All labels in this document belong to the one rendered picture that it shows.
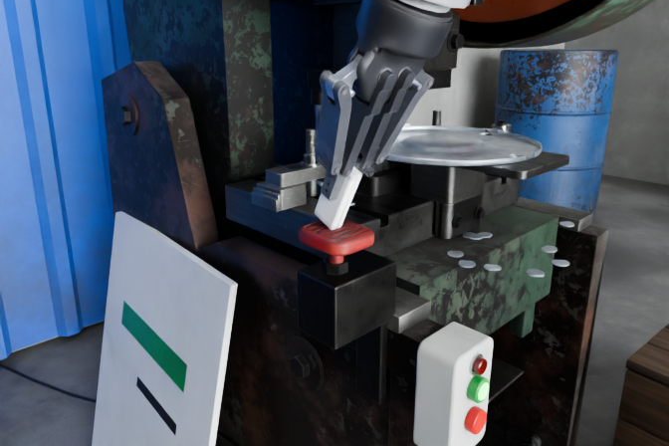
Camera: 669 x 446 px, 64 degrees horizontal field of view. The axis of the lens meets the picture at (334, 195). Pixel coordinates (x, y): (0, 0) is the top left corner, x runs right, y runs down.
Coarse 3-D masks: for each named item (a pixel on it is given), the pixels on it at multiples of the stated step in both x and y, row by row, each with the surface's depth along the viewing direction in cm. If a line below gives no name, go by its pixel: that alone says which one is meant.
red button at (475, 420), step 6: (474, 408) 59; (480, 408) 59; (468, 414) 58; (474, 414) 58; (480, 414) 58; (486, 414) 59; (468, 420) 58; (474, 420) 58; (480, 420) 58; (468, 426) 58; (474, 426) 58; (480, 426) 59; (474, 432) 58
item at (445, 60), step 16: (336, 16) 84; (352, 16) 82; (336, 32) 85; (352, 32) 83; (448, 32) 81; (336, 48) 86; (352, 48) 83; (448, 48) 82; (336, 64) 87; (432, 64) 80; (448, 64) 83
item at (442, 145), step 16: (416, 128) 97; (432, 128) 97; (448, 128) 97; (464, 128) 96; (480, 128) 94; (400, 144) 83; (416, 144) 80; (432, 144) 80; (448, 144) 80; (464, 144) 80; (480, 144) 81; (496, 144) 83; (512, 144) 83; (528, 144) 83; (400, 160) 72; (416, 160) 71; (432, 160) 70; (448, 160) 70; (464, 160) 70; (480, 160) 70; (496, 160) 70; (512, 160) 71
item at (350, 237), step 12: (300, 228) 56; (312, 228) 56; (324, 228) 56; (336, 228) 56; (348, 228) 56; (360, 228) 56; (300, 240) 56; (312, 240) 54; (324, 240) 53; (336, 240) 52; (348, 240) 53; (360, 240) 53; (372, 240) 55; (324, 252) 53; (336, 252) 52; (348, 252) 52
